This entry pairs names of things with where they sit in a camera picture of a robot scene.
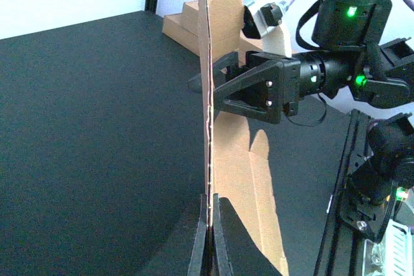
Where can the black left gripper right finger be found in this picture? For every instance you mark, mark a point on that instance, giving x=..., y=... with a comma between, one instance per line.
x=223, y=212

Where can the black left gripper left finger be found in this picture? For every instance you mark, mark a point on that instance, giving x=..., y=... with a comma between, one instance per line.
x=198, y=259

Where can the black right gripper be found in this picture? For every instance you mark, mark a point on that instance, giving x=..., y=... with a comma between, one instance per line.
x=262, y=90

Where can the cardboard box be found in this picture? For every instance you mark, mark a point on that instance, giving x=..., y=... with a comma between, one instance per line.
x=255, y=43
x=235, y=161
x=183, y=27

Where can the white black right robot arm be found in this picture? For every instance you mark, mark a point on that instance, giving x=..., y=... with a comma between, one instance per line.
x=345, y=51

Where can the folded cardboard box front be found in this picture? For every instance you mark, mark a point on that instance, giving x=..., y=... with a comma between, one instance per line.
x=255, y=43

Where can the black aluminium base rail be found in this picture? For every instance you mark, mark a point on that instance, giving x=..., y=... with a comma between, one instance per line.
x=341, y=245

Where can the metal base plate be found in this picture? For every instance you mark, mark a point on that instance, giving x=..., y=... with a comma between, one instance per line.
x=394, y=254

